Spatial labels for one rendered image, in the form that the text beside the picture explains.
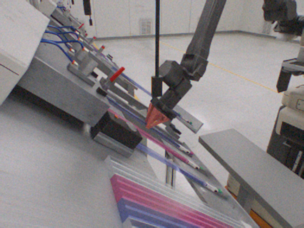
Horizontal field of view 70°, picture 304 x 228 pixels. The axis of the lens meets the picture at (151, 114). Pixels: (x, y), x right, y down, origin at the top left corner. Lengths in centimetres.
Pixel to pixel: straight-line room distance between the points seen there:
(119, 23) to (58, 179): 815
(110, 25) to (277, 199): 776
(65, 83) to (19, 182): 17
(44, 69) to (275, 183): 97
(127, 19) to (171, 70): 776
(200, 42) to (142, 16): 783
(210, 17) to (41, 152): 64
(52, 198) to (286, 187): 97
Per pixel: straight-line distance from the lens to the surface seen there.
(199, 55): 73
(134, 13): 845
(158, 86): 46
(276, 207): 99
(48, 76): 34
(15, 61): 21
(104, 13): 822
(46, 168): 25
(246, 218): 74
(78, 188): 26
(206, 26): 76
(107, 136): 37
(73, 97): 35
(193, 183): 62
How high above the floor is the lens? 128
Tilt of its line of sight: 28 degrees down
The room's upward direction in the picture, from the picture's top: straight up
